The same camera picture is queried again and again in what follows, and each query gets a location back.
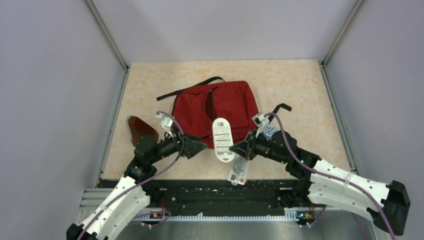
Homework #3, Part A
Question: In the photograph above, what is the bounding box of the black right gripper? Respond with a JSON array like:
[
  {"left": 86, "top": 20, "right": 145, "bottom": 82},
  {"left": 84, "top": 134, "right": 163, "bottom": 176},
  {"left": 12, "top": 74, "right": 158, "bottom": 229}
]
[{"left": 230, "top": 128, "right": 289, "bottom": 164}]

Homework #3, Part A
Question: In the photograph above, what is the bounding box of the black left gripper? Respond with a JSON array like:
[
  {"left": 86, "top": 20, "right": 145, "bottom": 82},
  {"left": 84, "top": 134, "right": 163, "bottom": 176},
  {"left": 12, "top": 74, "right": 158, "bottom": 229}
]
[{"left": 149, "top": 124, "right": 208, "bottom": 164}]

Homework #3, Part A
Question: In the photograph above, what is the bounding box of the clear plastic protractor packet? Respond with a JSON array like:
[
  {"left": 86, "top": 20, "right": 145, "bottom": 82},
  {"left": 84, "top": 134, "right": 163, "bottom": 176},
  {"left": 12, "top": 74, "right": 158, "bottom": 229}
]
[{"left": 227, "top": 155, "right": 249, "bottom": 186}]

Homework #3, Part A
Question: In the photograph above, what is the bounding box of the red student backpack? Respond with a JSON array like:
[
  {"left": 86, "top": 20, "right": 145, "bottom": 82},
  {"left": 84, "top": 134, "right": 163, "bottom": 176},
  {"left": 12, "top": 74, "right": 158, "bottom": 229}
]
[{"left": 156, "top": 76, "right": 293, "bottom": 150}]

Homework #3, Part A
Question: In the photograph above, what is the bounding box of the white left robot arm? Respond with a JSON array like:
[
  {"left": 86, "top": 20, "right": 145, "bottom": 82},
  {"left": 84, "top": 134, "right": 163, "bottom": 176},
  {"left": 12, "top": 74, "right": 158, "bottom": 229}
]
[{"left": 66, "top": 133, "right": 208, "bottom": 240}]

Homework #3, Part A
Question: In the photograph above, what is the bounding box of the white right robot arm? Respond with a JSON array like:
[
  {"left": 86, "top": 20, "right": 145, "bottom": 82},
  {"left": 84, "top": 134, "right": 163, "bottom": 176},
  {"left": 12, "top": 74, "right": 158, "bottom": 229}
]
[{"left": 229, "top": 130, "right": 411, "bottom": 236}]

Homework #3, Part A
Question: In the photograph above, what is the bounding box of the brown leather case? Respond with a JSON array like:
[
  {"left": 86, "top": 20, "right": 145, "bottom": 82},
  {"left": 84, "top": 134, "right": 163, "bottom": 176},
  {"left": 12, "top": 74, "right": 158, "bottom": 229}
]
[{"left": 126, "top": 115, "right": 159, "bottom": 147}]

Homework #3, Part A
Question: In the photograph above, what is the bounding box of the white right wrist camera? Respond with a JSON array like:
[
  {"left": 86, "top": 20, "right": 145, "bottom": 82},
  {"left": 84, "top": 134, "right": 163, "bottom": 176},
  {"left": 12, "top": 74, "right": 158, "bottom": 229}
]
[{"left": 252, "top": 113, "right": 270, "bottom": 134}]

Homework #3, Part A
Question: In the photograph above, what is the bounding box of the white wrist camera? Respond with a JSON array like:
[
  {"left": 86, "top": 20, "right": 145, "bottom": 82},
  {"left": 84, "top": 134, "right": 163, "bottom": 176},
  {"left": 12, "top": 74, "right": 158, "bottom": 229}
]
[
  {"left": 252, "top": 113, "right": 270, "bottom": 134},
  {"left": 156, "top": 113, "right": 174, "bottom": 136}
]

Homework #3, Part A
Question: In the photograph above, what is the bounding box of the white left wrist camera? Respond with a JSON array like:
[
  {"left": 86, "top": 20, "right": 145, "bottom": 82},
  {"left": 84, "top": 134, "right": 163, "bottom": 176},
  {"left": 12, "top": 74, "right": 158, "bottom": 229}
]
[{"left": 156, "top": 113, "right": 174, "bottom": 136}]

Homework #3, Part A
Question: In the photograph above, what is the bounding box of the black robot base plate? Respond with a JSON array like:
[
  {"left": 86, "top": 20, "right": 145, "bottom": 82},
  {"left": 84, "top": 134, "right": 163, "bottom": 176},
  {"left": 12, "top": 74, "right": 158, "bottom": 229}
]
[{"left": 150, "top": 179, "right": 320, "bottom": 217}]

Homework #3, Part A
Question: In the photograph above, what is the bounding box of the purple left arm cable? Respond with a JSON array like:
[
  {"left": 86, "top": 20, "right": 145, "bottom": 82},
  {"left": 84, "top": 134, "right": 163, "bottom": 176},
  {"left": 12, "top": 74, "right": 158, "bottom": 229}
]
[{"left": 76, "top": 110, "right": 186, "bottom": 240}]

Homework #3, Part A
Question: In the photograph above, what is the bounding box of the aluminium frame rail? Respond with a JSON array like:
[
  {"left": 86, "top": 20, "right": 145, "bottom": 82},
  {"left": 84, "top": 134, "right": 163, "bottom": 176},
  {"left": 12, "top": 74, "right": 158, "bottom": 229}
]
[{"left": 71, "top": 187, "right": 392, "bottom": 240}]

